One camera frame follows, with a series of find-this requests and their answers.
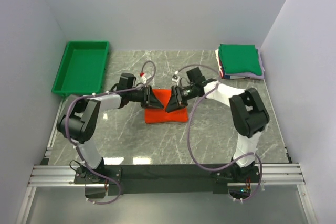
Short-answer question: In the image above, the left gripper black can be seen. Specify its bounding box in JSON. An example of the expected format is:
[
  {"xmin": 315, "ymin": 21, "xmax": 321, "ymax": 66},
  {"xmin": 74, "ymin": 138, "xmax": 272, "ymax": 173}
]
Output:
[{"xmin": 128, "ymin": 84, "xmax": 164, "ymax": 109}]

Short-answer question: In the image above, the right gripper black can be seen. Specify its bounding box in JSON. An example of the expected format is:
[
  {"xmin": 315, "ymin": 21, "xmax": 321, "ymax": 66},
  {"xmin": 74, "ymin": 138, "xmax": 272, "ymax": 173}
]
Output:
[{"xmin": 165, "ymin": 85, "xmax": 197, "ymax": 113}]

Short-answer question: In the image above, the orange t shirt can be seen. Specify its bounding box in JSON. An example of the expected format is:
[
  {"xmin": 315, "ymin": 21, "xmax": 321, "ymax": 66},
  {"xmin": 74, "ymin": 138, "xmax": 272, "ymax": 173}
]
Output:
[{"xmin": 144, "ymin": 89, "xmax": 188, "ymax": 124}]

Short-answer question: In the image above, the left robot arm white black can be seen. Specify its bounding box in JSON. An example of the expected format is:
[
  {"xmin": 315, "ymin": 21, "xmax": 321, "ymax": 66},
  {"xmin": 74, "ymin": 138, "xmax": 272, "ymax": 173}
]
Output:
[{"xmin": 56, "ymin": 73, "xmax": 164, "ymax": 184}]

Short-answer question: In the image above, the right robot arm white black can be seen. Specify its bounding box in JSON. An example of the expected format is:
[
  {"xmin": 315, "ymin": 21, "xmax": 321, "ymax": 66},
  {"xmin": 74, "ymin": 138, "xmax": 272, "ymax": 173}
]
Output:
[{"xmin": 165, "ymin": 64, "xmax": 270, "ymax": 182}]

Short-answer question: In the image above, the red blue folded t shirt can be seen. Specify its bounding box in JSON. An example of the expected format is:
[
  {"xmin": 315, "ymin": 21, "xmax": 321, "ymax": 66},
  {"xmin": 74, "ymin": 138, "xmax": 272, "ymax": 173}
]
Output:
[{"xmin": 218, "ymin": 61, "xmax": 230, "ymax": 80}]

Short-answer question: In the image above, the white folded t shirt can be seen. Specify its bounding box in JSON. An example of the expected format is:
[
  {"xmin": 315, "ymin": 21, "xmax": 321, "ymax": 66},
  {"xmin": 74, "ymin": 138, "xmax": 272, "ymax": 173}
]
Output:
[{"xmin": 215, "ymin": 49, "xmax": 223, "ymax": 74}]

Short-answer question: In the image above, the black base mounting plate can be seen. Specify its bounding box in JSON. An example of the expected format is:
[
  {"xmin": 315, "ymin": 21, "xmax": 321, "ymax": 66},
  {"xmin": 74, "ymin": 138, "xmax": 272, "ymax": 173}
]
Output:
[{"xmin": 74, "ymin": 163, "xmax": 262, "ymax": 196}]

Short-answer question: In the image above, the green folded t shirt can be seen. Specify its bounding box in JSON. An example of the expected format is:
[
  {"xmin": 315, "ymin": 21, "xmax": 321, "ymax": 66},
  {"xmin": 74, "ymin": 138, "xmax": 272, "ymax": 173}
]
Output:
[{"xmin": 218, "ymin": 44, "xmax": 262, "ymax": 75}]

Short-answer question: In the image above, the green plastic bin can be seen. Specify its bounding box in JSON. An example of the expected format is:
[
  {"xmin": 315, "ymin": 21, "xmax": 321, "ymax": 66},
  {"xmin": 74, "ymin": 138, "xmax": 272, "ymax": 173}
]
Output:
[{"xmin": 51, "ymin": 41, "xmax": 110, "ymax": 97}]

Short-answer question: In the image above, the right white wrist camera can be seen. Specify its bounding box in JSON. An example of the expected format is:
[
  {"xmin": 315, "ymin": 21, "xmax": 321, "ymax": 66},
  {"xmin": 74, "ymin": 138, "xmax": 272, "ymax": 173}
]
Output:
[{"xmin": 171, "ymin": 74, "xmax": 181, "ymax": 86}]

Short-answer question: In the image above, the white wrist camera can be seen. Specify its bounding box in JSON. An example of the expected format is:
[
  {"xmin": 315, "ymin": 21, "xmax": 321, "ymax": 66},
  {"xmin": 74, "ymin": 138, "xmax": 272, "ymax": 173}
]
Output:
[
  {"xmin": 140, "ymin": 72, "xmax": 153, "ymax": 83},
  {"xmin": 171, "ymin": 74, "xmax": 181, "ymax": 86}
]

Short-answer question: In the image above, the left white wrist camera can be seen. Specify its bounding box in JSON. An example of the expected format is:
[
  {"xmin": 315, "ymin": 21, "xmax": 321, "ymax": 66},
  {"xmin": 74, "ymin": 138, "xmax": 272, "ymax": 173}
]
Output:
[{"xmin": 140, "ymin": 72, "xmax": 153, "ymax": 83}]

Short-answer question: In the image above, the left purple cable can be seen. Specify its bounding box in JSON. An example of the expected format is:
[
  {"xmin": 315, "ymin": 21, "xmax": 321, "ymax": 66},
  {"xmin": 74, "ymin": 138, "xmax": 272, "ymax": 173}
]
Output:
[{"xmin": 65, "ymin": 60, "xmax": 158, "ymax": 205}]

